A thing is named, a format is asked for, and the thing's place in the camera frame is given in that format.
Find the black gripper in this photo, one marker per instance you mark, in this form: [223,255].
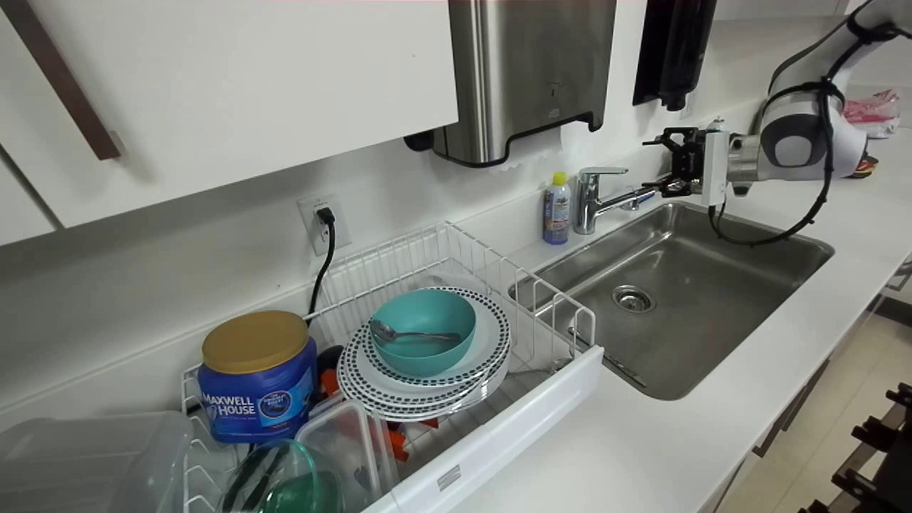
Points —
[689,160]

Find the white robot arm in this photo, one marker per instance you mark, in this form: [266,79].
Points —
[792,143]

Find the black hanging cloth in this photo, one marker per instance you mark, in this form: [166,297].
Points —
[674,46]

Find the blue dish soap bottle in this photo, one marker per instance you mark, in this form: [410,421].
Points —
[557,216]

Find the stainless steel sink basin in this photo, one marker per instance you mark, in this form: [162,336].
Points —
[722,287]

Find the round metal sink drain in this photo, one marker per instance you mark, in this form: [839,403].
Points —
[631,297]

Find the stainless steel towel dispenser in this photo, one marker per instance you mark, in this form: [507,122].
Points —
[523,68]

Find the pink cloth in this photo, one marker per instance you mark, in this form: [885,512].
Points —
[870,111]

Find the plain white plate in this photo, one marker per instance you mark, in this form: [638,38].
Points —
[486,346]

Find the teal bowl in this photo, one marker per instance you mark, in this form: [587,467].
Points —
[427,310]

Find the white plastic rack tray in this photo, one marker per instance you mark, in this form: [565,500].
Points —
[513,428]

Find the metal spoon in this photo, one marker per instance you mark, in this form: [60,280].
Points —
[382,331]

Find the white plate with dotted rim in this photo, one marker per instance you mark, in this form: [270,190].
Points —
[356,374]

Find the small orange utensil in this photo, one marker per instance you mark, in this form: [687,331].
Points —
[403,443]

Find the large white cabinet door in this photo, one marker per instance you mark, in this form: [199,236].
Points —
[236,88]

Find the blue coffee can tan lid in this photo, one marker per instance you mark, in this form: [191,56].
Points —
[256,401]

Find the green glass bowl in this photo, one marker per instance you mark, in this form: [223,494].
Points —
[303,490]

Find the black kitchen utensil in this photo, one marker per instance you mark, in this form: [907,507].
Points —
[249,474]

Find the narrow white cabinet door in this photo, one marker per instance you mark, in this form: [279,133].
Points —
[18,210]

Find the clear plastic container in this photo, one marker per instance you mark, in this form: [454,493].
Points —
[85,467]

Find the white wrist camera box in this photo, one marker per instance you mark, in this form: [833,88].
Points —
[714,160]

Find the white wall outlet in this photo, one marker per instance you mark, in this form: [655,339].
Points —
[339,230]

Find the black wooden furniture frame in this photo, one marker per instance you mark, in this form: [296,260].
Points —
[886,428]

